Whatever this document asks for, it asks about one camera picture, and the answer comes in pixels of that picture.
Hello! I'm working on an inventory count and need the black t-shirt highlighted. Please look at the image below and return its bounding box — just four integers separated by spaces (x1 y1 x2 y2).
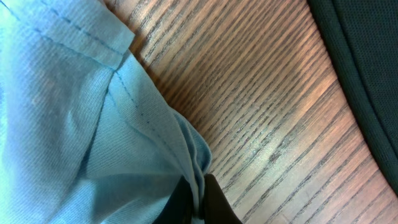
308 0 397 191

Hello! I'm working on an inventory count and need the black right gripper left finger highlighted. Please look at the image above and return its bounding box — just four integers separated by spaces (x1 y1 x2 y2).
153 177 193 224

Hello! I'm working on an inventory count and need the light blue printed t-shirt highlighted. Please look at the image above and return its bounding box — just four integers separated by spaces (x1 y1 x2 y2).
1 1 211 223

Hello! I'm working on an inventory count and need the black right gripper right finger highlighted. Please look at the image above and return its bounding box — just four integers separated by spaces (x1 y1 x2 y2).
203 174 242 224

